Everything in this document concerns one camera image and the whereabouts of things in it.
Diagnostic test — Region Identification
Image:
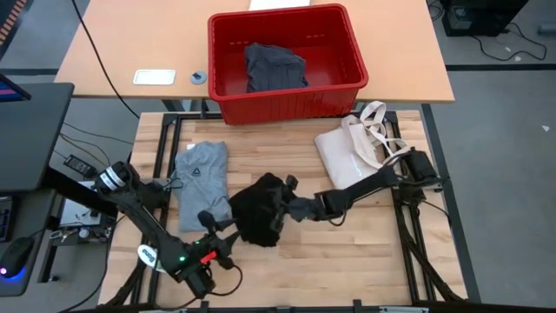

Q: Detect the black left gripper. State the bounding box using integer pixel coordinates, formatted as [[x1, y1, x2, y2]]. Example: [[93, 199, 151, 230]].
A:
[[186, 210, 242, 270]]

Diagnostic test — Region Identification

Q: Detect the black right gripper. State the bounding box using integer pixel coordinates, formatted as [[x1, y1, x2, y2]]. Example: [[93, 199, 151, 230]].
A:
[[269, 175, 348, 234]]

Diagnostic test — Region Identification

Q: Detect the black garment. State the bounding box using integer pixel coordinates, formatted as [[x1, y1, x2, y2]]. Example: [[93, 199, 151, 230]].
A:
[[228, 172, 301, 248]]

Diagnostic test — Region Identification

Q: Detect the grey Reebok t-shirt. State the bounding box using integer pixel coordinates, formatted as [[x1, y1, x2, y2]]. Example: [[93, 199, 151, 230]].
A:
[[173, 141, 234, 233]]

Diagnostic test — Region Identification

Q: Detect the dark grey garment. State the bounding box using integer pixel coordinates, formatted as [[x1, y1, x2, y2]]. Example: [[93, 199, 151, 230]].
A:
[[242, 42, 309, 94]]

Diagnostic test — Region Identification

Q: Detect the red plastic laundry bin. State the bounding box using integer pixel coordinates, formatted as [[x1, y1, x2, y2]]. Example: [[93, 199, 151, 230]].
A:
[[207, 3, 369, 126]]

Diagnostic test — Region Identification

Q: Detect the white spray bottle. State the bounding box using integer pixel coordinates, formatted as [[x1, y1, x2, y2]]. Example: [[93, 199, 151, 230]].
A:
[[136, 243, 169, 274]]

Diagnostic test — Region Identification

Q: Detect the cream canvas tote bag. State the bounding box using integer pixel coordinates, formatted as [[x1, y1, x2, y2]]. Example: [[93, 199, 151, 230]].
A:
[[313, 101, 412, 191]]

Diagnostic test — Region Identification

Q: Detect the black power adapter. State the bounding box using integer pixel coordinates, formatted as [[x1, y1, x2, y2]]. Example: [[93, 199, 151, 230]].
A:
[[63, 154, 97, 178]]

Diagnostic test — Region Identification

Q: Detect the white rectangular pad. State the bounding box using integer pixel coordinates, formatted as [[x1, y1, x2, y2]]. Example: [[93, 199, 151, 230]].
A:
[[132, 68, 177, 87]]

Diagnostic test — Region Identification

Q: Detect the white paper sheet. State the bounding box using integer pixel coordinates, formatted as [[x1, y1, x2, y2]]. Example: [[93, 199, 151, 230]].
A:
[[247, 0, 313, 12]]

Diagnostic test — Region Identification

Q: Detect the black computer mouse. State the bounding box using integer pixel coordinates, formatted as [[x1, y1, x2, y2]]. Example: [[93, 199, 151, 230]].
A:
[[0, 236, 35, 279]]

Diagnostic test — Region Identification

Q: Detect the tan wooden desk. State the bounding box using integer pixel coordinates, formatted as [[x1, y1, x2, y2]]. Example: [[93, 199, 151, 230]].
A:
[[54, 0, 456, 104]]

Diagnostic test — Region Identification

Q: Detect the black side desk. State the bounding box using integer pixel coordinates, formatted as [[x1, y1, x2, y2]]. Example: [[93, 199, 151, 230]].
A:
[[0, 82, 75, 193]]

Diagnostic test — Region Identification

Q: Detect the black monitor with lit screen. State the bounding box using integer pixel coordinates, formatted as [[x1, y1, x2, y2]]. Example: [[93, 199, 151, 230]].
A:
[[0, 72, 32, 103]]

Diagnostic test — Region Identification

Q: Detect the black computer tower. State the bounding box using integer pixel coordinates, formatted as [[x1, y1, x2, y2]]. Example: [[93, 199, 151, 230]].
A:
[[440, 0, 532, 38]]

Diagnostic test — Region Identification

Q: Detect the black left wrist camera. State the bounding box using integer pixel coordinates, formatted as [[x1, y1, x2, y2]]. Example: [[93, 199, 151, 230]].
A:
[[189, 271, 217, 300]]

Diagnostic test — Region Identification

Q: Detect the black right camera cable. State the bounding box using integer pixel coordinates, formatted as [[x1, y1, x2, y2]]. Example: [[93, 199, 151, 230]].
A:
[[328, 208, 349, 228]]

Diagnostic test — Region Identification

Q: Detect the thick black cable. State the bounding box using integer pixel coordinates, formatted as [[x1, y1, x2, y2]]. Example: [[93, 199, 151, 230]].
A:
[[70, 0, 141, 119]]

